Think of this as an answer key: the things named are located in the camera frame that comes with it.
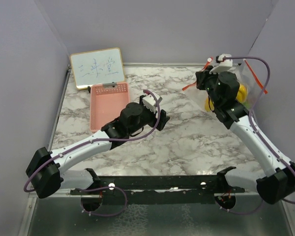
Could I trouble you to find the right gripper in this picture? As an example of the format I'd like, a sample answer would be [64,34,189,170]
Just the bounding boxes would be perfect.
[196,66,223,108]

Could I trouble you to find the aluminium frame rail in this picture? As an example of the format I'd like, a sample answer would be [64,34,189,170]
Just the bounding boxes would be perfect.
[17,191,76,236]

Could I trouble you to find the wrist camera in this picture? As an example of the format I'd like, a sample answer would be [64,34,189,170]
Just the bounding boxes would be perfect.
[142,94,157,113]
[209,54,233,74]

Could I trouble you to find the small whiteboard with writing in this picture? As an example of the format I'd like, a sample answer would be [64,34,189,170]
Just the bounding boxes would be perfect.
[69,48,125,89]

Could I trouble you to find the zip bag with red fruit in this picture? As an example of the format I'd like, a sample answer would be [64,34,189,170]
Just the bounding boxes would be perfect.
[236,59,264,108]

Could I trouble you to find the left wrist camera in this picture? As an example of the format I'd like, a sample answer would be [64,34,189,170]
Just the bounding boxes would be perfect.
[142,94,157,113]

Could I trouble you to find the fake yellow mango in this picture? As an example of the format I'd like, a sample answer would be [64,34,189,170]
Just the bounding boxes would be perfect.
[205,97,214,112]

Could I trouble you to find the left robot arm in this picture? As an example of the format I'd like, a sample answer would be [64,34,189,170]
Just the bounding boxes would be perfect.
[23,102,170,199]

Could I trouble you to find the pink plastic basket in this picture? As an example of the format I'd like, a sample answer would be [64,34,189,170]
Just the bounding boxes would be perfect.
[89,82,130,132]

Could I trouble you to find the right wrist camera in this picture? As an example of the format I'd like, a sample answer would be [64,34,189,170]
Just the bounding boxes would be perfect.
[209,54,233,74]

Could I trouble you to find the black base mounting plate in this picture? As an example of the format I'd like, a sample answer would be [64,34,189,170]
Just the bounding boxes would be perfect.
[70,175,246,205]

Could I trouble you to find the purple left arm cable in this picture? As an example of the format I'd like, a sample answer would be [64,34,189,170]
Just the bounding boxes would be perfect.
[23,89,162,217]

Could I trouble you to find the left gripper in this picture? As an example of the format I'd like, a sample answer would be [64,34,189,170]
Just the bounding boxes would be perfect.
[128,96,170,136]

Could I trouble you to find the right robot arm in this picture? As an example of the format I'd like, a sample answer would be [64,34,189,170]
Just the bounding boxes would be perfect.
[195,66,295,205]

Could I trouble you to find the fake green grapes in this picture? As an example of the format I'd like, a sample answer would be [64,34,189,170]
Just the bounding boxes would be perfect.
[243,101,251,109]

